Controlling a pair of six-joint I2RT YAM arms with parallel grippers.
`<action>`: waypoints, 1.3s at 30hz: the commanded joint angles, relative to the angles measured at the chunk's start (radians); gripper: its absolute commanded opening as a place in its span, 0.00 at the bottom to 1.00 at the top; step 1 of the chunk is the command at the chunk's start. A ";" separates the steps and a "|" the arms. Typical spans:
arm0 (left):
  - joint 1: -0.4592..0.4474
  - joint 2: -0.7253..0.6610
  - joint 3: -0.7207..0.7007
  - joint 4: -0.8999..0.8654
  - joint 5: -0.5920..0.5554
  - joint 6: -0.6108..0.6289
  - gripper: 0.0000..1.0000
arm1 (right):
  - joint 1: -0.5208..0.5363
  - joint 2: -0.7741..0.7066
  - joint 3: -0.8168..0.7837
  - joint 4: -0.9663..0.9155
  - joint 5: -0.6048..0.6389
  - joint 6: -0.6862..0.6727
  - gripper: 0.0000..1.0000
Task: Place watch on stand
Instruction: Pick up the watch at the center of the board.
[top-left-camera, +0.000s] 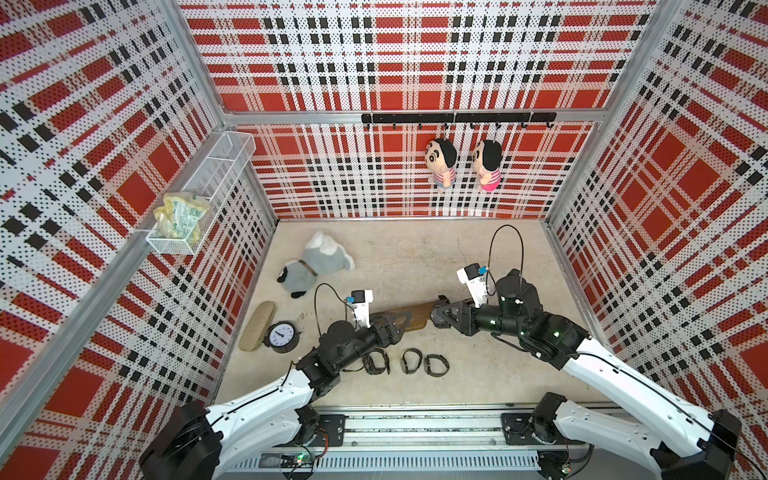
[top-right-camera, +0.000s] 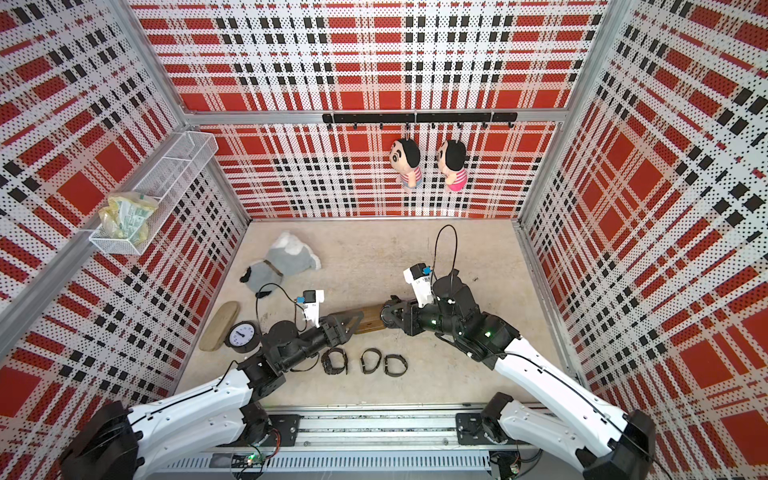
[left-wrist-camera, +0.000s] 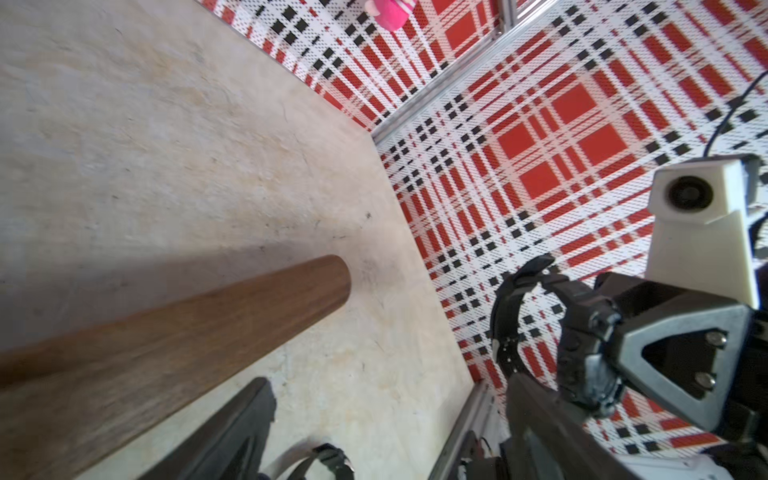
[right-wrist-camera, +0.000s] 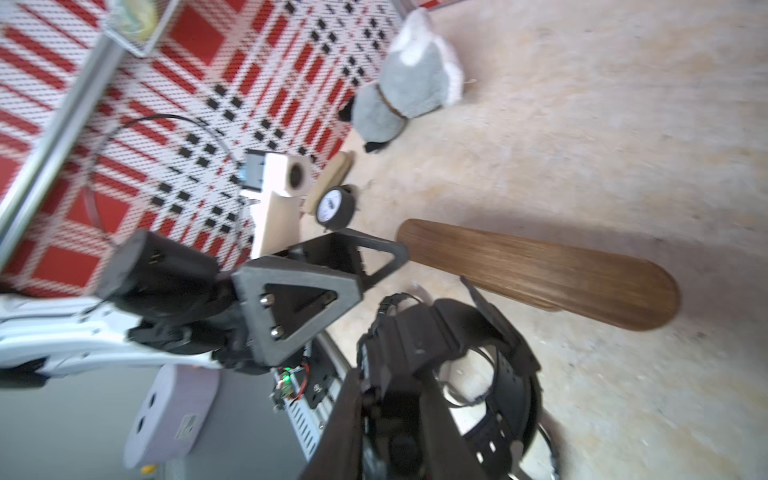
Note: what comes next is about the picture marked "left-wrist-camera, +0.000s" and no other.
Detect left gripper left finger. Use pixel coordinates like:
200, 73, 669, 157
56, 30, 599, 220
142, 377, 277, 479

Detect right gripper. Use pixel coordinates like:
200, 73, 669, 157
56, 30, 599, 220
595, 267, 767, 462

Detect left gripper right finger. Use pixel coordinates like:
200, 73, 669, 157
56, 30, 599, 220
503, 373, 637, 479

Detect black rugged sport watch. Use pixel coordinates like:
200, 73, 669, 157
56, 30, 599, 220
488, 253, 628, 419

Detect wooden watch stand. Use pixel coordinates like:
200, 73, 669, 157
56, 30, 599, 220
1, 255, 351, 479

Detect doll with pink shirt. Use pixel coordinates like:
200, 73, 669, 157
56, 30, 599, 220
364, 0, 417, 32

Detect black watch open strap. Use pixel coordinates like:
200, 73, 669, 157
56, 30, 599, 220
281, 442, 356, 480

